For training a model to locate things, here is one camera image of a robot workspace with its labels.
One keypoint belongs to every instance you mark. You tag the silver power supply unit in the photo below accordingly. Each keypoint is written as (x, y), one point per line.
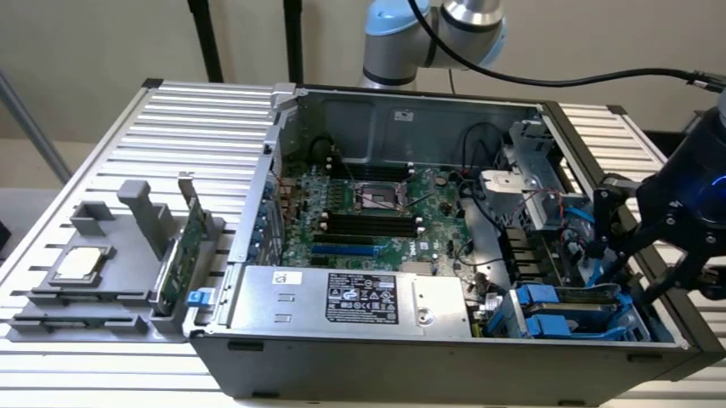
(318, 304)

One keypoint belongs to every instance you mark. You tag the silver CPU chip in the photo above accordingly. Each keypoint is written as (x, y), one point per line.
(81, 264)

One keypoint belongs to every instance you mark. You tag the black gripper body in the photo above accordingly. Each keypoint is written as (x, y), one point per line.
(689, 170)

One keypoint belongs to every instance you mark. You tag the blue expansion slot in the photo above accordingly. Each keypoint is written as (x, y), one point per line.
(343, 249)

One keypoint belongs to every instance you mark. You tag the black stand pole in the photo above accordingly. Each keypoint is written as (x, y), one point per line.
(207, 40)
(293, 40)

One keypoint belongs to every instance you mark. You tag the blue case latch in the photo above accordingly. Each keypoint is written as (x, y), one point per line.
(199, 298)

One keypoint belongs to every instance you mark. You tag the grey metal pole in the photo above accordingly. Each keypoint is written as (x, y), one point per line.
(34, 123)

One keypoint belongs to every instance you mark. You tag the disk in blue carrier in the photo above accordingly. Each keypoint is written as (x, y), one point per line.
(573, 312)

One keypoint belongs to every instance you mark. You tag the black open PC case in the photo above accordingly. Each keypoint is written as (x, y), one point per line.
(432, 370)

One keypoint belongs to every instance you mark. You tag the metal locking lever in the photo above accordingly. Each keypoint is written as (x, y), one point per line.
(421, 200)

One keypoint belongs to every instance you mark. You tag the metal disk bay cage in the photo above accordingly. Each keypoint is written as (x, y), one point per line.
(530, 187)

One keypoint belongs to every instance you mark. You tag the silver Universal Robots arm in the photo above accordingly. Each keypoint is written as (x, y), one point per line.
(391, 47)

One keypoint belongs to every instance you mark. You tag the CPU socket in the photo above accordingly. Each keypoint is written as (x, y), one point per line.
(379, 196)

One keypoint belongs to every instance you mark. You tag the black RAM slot bank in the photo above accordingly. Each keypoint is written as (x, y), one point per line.
(371, 171)
(371, 225)

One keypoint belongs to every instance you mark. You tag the small silver heat sink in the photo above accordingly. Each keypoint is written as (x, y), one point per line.
(420, 267)

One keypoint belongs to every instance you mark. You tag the green motherboard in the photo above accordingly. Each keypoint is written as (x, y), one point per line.
(442, 229)

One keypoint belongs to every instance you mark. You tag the grey parts rack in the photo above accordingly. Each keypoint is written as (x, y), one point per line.
(142, 229)

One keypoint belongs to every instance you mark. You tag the round coin battery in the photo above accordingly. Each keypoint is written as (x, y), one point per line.
(442, 179)

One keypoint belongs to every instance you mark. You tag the green graphics card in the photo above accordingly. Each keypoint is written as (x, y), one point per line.
(190, 251)

